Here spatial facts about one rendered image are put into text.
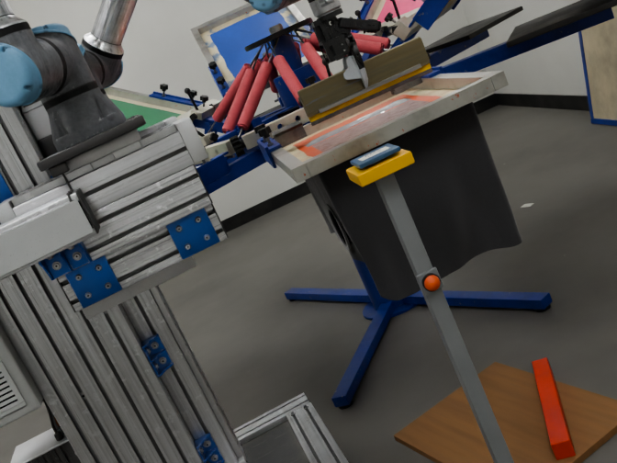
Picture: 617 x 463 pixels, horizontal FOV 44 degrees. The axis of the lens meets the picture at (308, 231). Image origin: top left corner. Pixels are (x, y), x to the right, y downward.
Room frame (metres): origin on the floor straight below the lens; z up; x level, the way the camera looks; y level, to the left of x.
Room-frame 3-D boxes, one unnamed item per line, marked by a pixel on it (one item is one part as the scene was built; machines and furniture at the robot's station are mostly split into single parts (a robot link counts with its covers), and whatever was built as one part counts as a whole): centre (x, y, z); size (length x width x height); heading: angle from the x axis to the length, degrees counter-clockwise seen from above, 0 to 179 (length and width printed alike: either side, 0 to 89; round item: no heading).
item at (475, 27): (3.66, -0.79, 0.91); 1.34 x 0.41 x 0.08; 123
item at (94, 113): (1.61, 0.33, 1.31); 0.15 x 0.15 x 0.10
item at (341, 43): (2.02, -0.27, 1.23); 0.09 x 0.08 x 0.12; 93
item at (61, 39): (1.60, 0.33, 1.42); 0.13 x 0.12 x 0.14; 163
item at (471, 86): (2.23, -0.29, 0.97); 0.79 x 0.58 x 0.04; 3
